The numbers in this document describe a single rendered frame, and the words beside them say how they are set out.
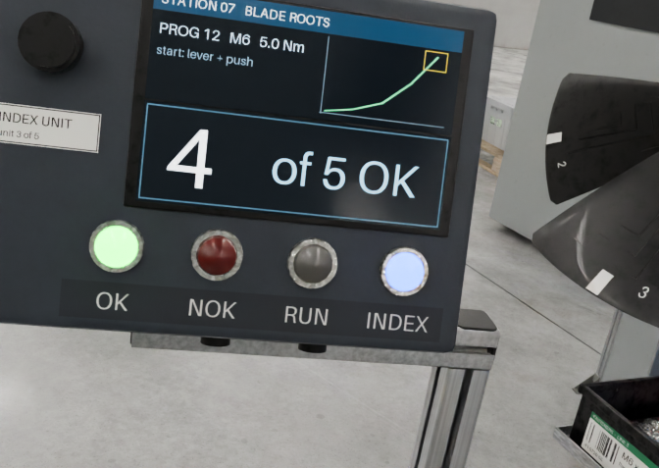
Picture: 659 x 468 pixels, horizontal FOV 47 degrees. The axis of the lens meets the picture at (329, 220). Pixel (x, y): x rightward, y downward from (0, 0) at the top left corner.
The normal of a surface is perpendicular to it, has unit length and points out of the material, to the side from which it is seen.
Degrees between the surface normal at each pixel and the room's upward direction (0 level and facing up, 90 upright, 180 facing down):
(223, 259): 76
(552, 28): 90
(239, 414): 0
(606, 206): 52
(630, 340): 90
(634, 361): 90
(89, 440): 0
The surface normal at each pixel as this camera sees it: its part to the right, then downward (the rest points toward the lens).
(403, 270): 0.11, 0.04
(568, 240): -0.47, -0.47
